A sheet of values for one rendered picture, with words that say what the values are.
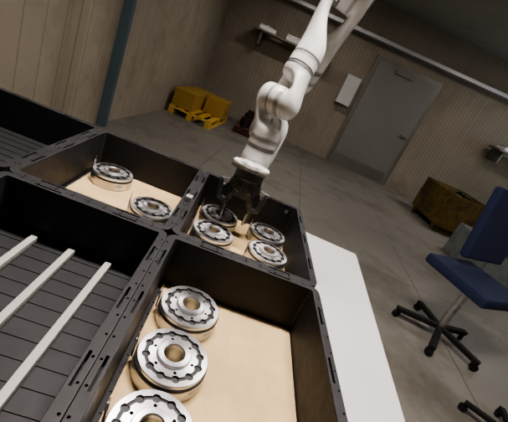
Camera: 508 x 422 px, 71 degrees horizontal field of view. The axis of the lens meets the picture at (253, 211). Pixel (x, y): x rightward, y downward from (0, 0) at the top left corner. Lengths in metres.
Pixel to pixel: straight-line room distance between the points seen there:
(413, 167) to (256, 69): 3.75
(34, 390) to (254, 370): 0.30
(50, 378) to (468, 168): 8.19
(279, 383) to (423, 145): 7.52
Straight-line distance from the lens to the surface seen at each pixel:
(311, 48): 0.90
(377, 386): 1.00
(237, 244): 0.92
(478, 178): 8.54
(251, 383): 0.61
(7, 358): 0.56
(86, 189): 0.95
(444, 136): 8.09
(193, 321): 0.61
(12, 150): 1.08
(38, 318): 0.61
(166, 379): 0.52
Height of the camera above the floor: 1.26
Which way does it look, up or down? 22 degrees down
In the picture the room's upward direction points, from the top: 24 degrees clockwise
